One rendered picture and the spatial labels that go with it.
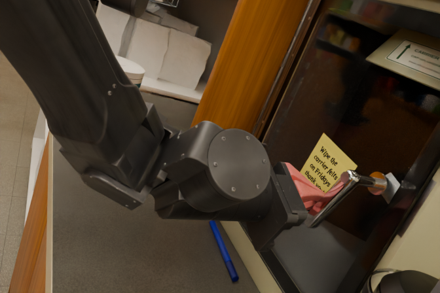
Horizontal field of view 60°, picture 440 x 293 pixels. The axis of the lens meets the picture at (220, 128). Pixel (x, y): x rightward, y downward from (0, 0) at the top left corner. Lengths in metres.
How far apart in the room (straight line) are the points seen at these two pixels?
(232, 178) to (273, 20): 0.43
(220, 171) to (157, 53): 1.31
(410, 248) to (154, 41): 1.28
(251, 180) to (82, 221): 0.39
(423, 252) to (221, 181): 0.29
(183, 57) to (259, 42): 0.98
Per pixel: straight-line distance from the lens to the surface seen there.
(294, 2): 0.69
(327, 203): 0.44
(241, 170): 0.29
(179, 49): 1.62
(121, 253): 0.60
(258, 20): 0.66
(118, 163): 0.31
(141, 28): 1.57
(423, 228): 0.47
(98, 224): 0.64
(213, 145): 0.29
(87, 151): 0.31
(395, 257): 0.47
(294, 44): 0.64
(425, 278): 0.37
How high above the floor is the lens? 1.32
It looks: 18 degrees down
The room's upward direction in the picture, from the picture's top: 22 degrees clockwise
